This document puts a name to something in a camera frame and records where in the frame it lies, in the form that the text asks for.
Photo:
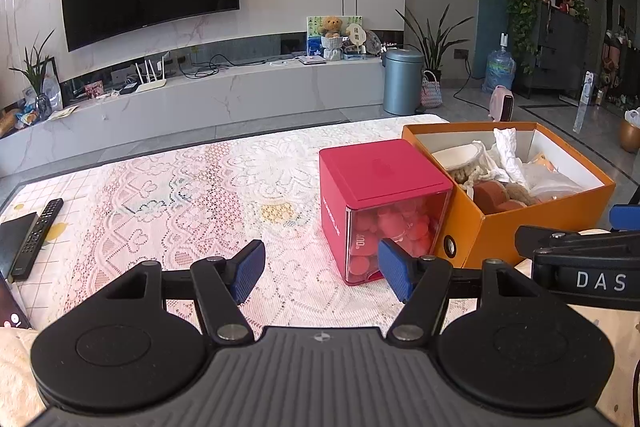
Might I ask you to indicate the white router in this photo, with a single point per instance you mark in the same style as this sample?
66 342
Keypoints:
150 84

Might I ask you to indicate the white flat box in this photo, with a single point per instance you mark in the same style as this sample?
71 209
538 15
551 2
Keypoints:
312 60

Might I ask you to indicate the pink heater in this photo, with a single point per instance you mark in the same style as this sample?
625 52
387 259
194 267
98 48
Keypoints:
502 104

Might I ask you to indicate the black smartphone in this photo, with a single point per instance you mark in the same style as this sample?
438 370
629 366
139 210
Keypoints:
10 307

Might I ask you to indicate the white marble tv console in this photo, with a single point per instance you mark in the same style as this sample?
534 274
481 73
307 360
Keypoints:
200 107

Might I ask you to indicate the blue grey trash can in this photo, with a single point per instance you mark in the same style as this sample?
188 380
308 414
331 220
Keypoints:
402 84

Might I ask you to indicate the black remote control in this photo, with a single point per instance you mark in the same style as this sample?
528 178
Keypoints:
37 237

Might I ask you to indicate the black flat box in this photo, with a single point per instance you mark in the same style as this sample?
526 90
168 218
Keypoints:
15 237

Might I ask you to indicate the woven basket bag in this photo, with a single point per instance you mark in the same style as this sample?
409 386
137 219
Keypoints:
431 94

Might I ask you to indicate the red cube box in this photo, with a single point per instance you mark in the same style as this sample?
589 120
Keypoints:
380 177

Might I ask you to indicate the gold pot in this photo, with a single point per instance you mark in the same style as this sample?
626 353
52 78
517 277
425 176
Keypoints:
631 137

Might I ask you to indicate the clear plastic bag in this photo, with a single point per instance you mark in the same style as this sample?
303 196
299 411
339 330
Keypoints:
550 182

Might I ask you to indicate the blue snack bag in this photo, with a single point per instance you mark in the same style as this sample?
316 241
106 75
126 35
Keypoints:
27 116

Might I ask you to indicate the brown snack bag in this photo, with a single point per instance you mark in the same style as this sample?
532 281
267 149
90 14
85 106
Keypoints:
7 123

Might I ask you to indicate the tall leafy floor plant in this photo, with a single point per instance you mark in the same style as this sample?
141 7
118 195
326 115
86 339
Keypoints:
435 42

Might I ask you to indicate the blue water bottle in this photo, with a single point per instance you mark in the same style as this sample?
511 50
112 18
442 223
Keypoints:
499 69

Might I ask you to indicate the pink white crochet bouquet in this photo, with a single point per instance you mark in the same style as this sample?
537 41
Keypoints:
472 179

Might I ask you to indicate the orange cardboard box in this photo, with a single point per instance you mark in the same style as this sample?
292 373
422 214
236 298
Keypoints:
530 232

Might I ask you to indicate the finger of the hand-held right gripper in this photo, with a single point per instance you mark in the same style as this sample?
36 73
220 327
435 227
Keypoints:
626 218
545 238

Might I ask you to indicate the decorative plate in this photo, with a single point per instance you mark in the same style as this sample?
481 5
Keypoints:
375 42

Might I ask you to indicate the loose papers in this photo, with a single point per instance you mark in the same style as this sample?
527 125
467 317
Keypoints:
62 113

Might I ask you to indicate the round paddle fan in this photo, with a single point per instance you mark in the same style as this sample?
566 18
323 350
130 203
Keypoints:
359 34

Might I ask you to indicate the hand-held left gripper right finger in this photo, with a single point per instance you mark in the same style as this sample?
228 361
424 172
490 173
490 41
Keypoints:
395 271

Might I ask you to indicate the dark cabinet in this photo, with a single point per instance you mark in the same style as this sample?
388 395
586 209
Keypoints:
565 52

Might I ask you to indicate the teddy bear bouquet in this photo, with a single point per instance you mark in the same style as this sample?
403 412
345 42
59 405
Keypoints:
332 42

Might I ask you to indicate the green plant in glass vase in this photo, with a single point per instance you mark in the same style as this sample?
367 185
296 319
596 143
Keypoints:
42 102

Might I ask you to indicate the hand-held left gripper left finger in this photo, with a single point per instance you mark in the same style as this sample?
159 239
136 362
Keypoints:
247 271

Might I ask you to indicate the cream dotted quilt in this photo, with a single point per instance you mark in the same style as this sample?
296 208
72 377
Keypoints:
615 337

